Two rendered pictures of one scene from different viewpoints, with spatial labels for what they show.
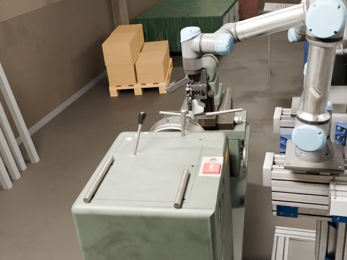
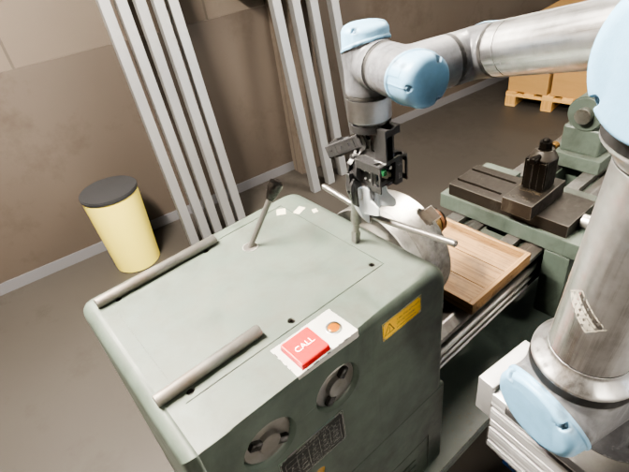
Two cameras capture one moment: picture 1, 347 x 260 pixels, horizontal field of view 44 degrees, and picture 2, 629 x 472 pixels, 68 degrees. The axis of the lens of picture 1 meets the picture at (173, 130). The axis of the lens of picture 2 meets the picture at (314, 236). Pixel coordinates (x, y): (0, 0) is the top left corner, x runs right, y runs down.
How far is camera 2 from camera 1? 1.07 m
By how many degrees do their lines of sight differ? 37
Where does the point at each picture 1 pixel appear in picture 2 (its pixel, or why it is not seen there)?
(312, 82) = (582, 281)
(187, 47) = (346, 70)
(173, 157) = (289, 282)
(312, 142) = (539, 428)
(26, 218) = not seen: hidden behind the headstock
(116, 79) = (519, 82)
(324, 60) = not seen: outside the picture
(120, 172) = (197, 272)
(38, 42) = (421, 11)
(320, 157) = (607, 446)
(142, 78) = (559, 88)
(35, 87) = not seen: hidden behind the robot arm
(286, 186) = (519, 439)
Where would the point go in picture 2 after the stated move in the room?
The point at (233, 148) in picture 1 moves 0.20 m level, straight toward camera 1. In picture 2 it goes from (557, 270) to (528, 304)
